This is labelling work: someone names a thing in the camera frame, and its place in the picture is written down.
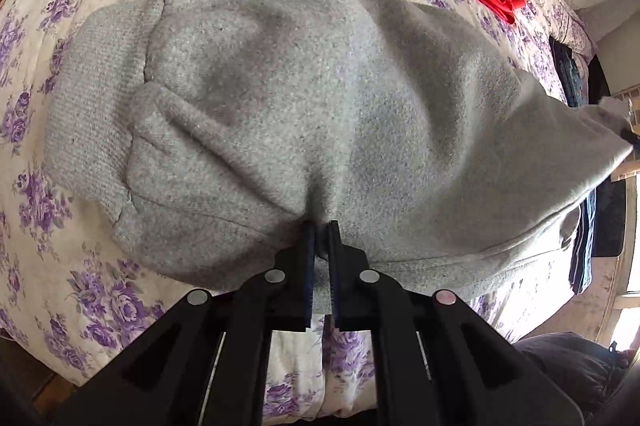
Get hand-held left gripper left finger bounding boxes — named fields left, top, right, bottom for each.
left=54, top=221, right=317, bottom=426

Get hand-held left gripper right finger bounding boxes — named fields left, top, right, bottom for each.
left=326, top=220, right=591, bottom=426

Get grey sweatshirt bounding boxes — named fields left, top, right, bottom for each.
left=44, top=0, right=635, bottom=303

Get dark blue folded clothes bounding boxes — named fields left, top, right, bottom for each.
left=549, top=37, right=627, bottom=296

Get black bag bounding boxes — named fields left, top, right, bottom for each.
left=514, top=332, right=632, bottom=422

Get purple floral bed blanket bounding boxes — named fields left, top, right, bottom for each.
left=0, top=0, right=598, bottom=422

